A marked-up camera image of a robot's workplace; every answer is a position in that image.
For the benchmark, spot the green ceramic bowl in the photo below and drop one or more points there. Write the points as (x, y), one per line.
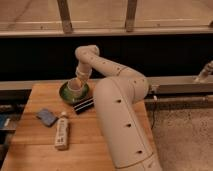
(68, 98)

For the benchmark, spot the metal window post right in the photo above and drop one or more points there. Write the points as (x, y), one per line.
(130, 15)

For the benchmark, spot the metal window post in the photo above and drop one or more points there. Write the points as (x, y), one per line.
(130, 15)
(65, 16)

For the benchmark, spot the blue sponge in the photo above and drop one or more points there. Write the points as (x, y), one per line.
(46, 117)

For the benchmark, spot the black white striped object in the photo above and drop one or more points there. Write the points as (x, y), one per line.
(83, 105)

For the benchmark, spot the metal window post left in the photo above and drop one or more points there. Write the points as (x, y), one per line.
(65, 16)

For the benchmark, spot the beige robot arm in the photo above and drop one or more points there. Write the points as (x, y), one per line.
(113, 98)

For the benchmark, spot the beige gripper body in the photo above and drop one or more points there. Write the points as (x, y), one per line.
(83, 73)

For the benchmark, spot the white plastic bottle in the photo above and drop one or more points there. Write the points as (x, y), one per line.
(61, 138)

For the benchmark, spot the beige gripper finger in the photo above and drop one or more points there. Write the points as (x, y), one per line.
(79, 83)

